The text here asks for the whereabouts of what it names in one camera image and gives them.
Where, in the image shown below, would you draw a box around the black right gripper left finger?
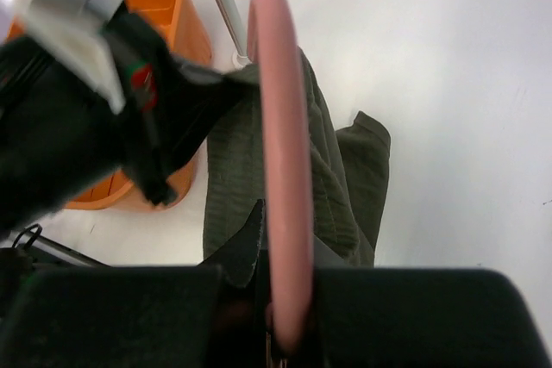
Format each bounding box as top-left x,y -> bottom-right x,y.
199,199 -> 266,288

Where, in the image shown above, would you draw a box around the dark green shorts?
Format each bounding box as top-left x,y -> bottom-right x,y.
203,52 -> 391,266

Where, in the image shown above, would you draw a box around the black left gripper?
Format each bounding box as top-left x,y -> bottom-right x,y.
1,11 -> 245,234

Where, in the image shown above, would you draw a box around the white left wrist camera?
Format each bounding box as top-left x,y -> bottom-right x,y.
1,0 -> 125,114

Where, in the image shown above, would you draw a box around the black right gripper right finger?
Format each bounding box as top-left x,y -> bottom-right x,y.
313,236 -> 348,269

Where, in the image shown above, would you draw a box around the orange plastic basket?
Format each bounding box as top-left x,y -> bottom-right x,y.
1,0 -> 211,221

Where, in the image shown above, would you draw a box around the metal clothes rack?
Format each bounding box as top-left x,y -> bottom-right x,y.
194,0 -> 285,68

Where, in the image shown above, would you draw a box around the pink wire hanger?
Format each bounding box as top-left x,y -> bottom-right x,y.
246,0 -> 316,354

